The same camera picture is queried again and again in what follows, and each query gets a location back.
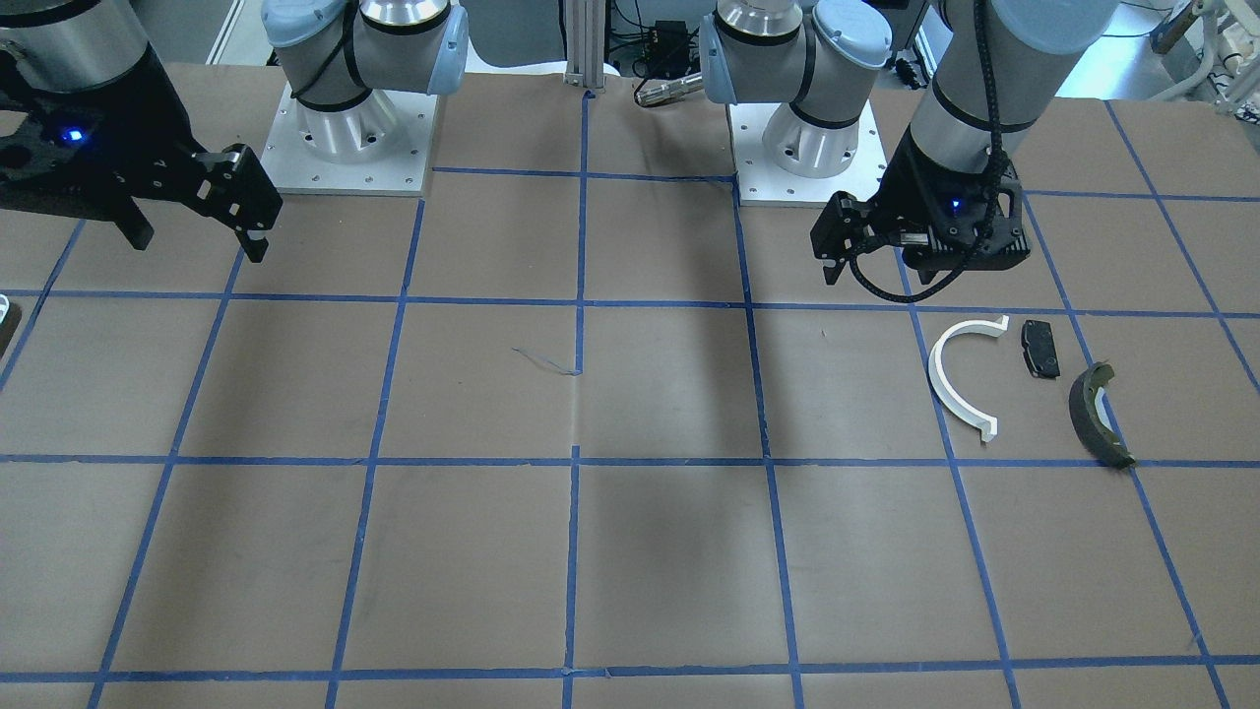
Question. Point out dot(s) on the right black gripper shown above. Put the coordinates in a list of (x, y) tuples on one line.
[(150, 110)]

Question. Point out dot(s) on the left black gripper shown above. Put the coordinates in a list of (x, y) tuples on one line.
[(904, 187)]

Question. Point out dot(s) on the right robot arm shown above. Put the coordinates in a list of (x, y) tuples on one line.
[(334, 53)]

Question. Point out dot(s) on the small black brake pad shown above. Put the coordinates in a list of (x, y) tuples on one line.
[(1039, 349)]

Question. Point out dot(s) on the silver cylindrical tool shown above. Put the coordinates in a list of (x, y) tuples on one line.
[(669, 91)]

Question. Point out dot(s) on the white curved plastic clamp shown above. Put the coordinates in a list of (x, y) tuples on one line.
[(987, 425)]

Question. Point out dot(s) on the black electronics box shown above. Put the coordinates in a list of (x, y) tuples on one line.
[(667, 40)]

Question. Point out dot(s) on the dark green brake shoe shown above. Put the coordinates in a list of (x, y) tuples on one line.
[(1083, 409)]

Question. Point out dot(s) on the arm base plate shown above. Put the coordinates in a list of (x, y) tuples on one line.
[(762, 182), (345, 162)]

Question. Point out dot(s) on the aluminium frame post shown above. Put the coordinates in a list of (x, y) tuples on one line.
[(585, 41)]

